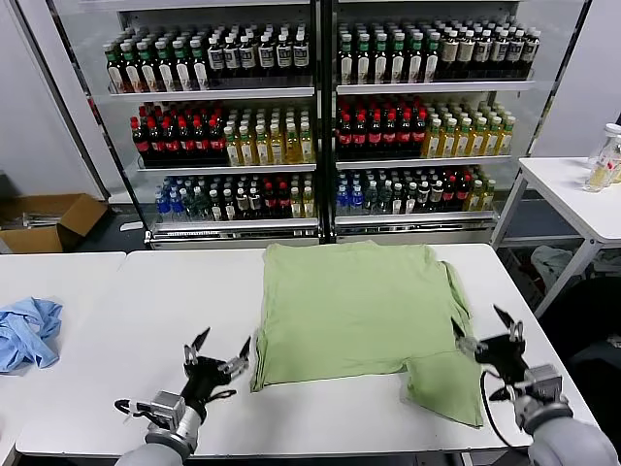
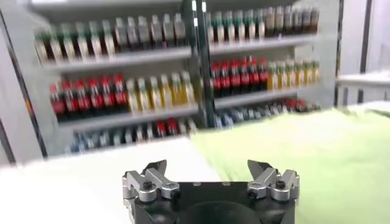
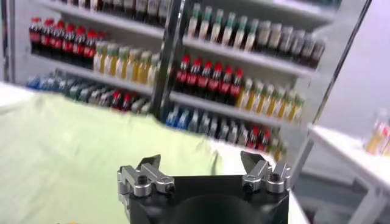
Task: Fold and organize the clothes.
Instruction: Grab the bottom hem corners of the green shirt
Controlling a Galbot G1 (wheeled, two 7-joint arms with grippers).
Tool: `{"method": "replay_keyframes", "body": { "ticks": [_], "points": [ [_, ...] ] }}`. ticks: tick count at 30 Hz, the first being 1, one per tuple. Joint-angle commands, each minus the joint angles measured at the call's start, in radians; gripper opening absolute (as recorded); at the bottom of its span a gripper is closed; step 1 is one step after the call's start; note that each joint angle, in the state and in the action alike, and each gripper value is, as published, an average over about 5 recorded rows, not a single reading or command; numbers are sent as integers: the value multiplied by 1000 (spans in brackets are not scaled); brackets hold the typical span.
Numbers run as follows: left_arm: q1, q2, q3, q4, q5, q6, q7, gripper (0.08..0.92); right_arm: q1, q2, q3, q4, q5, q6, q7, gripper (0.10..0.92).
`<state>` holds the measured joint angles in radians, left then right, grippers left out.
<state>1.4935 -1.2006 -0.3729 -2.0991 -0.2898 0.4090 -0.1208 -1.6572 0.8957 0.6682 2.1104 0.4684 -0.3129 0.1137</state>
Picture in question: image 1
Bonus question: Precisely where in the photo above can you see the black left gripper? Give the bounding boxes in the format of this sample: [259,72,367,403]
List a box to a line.
[181,326,252,414]

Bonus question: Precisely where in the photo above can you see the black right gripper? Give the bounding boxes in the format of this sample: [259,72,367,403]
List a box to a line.
[449,304,530,384]

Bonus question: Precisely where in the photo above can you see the light green polo shirt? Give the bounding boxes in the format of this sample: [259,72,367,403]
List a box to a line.
[249,241,485,429]

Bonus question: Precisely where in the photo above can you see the white crumpled cloth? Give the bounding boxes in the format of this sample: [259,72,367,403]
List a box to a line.
[531,245,576,292]

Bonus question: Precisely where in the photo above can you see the black left wrist connector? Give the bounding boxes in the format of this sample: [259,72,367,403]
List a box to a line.
[114,398,147,423]

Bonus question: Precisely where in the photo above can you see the white metal cabinet shelf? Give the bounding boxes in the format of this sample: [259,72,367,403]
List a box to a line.
[107,85,316,102]
[145,216,321,244]
[335,80,538,96]
[335,153,514,171]
[136,162,317,176]
[334,209,499,239]

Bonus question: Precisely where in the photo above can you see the white side table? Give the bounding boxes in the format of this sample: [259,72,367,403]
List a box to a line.
[489,155,621,319]

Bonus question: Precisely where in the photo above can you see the crumpled light blue shirt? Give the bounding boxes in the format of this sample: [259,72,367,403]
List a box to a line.
[0,296,64,374]

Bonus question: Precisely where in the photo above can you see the clear glass jar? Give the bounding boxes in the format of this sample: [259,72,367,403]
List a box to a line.
[584,145,613,193]

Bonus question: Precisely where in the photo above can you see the open brown cardboard box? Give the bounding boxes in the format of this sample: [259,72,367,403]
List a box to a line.
[0,192,109,254]

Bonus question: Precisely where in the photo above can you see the clear bottle white cap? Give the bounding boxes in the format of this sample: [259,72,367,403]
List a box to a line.
[600,122,621,184]

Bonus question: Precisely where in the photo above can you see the grey metal bars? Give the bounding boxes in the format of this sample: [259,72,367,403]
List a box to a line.
[0,211,64,229]

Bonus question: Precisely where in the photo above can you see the white beverage display cabinet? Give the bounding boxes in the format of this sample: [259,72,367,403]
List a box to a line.
[115,0,525,251]

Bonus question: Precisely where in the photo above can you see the black framed glass cabinet door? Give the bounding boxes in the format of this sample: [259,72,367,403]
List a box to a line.
[489,0,596,244]
[14,0,149,234]

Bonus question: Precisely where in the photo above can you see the green cap dark tea bottle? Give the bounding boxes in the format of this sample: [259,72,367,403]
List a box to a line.
[105,44,123,93]
[389,31,408,83]
[172,39,192,92]
[424,31,441,83]
[189,38,210,91]
[137,41,157,93]
[355,32,374,84]
[154,40,175,92]
[338,33,356,84]
[120,42,141,93]
[373,32,391,84]
[407,31,425,83]

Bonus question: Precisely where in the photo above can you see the white label dark drink bottle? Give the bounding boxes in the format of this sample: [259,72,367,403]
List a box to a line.
[474,29,493,81]
[491,29,509,80]
[257,34,277,85]
[507,28,526,80]
[275,33,294,84]
[208,37,226,87]
[240,35,259,86]
[292,31,311,83]
[223,36,243,86]
[523,28,542,79]

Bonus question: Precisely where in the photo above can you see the beige label dark drink bottle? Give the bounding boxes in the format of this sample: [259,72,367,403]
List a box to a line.
[441,29,461,82]
[458,29,476,81]

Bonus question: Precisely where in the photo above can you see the long black right arm cable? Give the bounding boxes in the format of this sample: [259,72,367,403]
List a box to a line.
[479,369,533,450]

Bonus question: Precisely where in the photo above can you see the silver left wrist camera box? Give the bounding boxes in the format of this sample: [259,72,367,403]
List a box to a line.
[136,390,188,431]

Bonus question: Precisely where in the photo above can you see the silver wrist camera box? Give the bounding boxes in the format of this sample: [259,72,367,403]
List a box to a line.
[136,390,188,431]
[522,363,568,407]

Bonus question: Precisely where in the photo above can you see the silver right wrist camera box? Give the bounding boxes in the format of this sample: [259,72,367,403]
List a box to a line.
[522,363,568,407]

